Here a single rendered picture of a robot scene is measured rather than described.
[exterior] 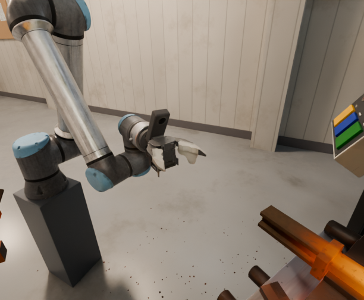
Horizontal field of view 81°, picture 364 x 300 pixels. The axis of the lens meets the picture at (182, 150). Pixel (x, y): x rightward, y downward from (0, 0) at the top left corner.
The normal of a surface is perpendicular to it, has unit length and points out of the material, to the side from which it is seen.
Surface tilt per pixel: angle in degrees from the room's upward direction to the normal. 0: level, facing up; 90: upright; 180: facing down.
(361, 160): 90
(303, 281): 0
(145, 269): 0
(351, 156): 90
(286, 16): 90
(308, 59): 90
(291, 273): 0
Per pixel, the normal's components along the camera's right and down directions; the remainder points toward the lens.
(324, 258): -0.01, -0.89
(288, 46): -0.46, 0.41
